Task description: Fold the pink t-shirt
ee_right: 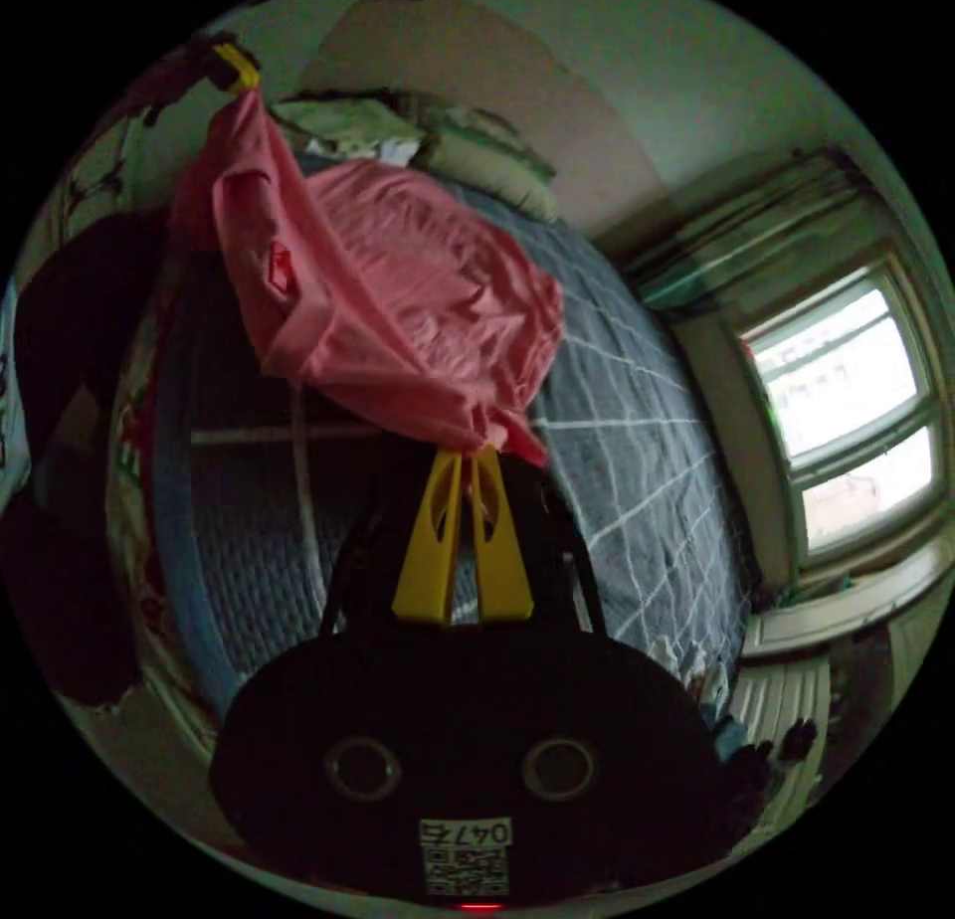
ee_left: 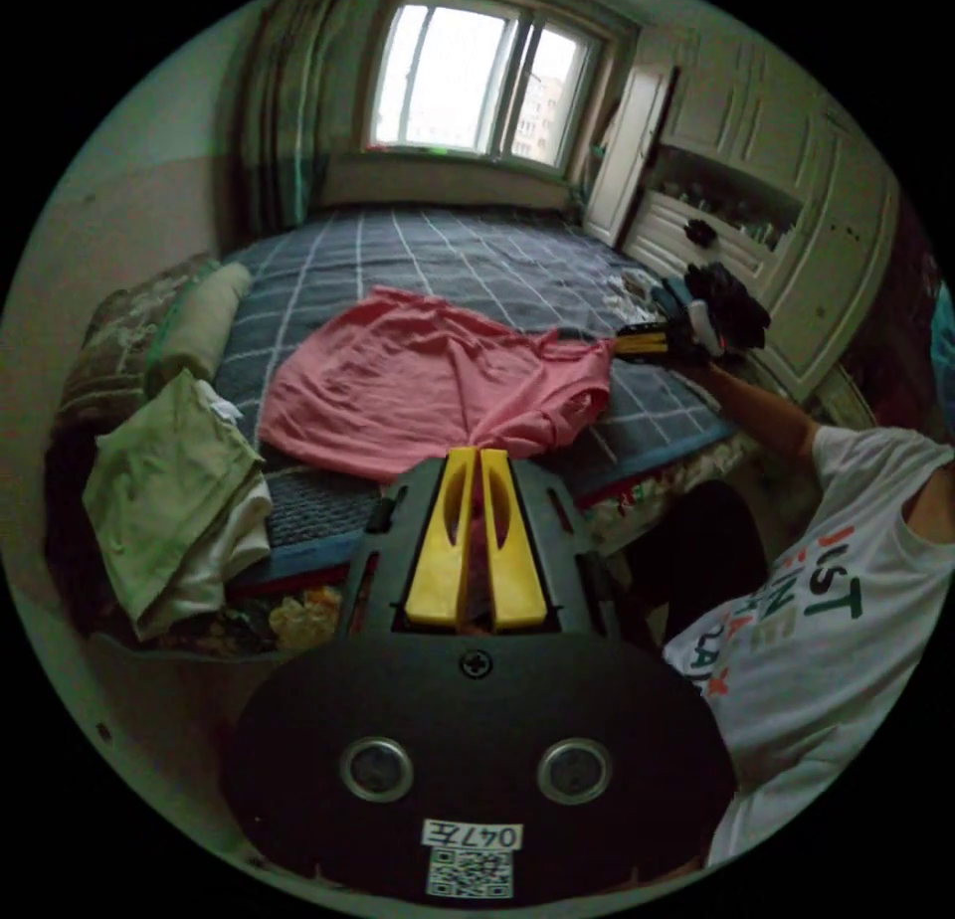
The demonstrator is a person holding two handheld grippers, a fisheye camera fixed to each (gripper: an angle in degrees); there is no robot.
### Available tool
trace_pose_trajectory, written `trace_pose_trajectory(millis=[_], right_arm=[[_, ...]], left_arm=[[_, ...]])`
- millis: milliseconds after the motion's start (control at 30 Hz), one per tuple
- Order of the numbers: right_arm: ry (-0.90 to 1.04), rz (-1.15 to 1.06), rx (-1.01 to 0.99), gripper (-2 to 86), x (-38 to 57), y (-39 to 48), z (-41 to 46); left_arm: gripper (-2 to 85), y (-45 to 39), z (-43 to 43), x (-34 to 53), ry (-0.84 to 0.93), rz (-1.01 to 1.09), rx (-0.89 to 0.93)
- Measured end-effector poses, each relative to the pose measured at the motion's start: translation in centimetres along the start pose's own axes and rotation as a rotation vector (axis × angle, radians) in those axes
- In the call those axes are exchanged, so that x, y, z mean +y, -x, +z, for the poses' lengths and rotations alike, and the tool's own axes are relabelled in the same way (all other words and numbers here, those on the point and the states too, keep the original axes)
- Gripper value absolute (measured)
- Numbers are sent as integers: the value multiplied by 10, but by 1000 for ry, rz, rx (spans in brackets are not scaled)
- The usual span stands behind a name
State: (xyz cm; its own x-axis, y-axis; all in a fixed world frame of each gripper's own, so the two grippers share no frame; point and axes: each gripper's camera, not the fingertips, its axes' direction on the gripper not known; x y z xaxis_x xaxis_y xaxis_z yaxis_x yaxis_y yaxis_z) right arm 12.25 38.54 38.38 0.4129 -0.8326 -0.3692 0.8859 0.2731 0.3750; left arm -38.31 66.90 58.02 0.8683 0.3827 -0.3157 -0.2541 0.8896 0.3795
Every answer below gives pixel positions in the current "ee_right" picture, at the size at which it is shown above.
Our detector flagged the pale green pillow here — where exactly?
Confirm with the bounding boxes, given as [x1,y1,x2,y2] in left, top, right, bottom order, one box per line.
[414,121,562,225]

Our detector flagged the window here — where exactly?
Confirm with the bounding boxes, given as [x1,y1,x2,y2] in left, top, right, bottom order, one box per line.
[734,259,947,574]

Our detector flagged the person's body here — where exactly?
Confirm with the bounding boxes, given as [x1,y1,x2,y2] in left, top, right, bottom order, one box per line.
[0,210,188,711]

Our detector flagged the pink t-shirt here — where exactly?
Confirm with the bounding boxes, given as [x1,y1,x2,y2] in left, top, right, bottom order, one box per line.
[167,87,566,467]

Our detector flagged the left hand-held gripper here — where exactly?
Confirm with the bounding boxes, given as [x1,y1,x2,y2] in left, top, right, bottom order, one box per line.
[141,31,264,126]

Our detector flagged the bed with grey checked quilt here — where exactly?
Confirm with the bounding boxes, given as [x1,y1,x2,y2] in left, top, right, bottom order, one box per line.
[103,142,755,749]

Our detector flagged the white radiator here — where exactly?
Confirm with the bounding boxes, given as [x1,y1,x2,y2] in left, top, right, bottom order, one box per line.
[724,653,836,813]

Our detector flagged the pile of clothes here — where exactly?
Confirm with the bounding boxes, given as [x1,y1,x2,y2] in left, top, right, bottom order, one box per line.
[270,92,438,168]

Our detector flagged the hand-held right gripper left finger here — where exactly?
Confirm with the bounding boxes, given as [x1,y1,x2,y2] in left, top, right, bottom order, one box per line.
[392,450,467,628]

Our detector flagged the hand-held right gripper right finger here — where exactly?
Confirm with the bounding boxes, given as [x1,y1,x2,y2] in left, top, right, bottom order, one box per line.
[471,444,534,627]

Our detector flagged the dark curtain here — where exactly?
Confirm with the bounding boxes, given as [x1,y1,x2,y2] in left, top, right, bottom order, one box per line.
[623,146,900,312]

